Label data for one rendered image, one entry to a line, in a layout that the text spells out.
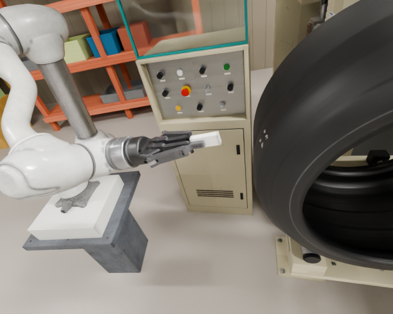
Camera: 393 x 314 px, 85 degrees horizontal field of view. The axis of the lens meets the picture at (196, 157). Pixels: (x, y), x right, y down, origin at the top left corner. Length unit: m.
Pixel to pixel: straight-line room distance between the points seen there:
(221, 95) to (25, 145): 0.92
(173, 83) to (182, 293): 1.31
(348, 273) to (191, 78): 1.01
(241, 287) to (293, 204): 1.21
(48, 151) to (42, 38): 0.56
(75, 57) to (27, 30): 2.62
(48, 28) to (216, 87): 0.73
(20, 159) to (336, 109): 0.54
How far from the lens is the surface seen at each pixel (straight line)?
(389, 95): 0.35
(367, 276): 0.85
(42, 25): 1.02
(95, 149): 0.61
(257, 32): 4.36
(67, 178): 0.54
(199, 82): 1.20
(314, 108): 0.36
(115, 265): 1.75
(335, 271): 0.82
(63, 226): 1.26
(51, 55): 1.03
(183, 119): 1.32
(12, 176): 0.52
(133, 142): 0.56
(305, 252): 0.70
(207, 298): 1.61
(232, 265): 1.66
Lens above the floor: 1.53
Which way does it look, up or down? 39 degrees down
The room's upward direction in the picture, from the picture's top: 14 degrees counter-clockwise
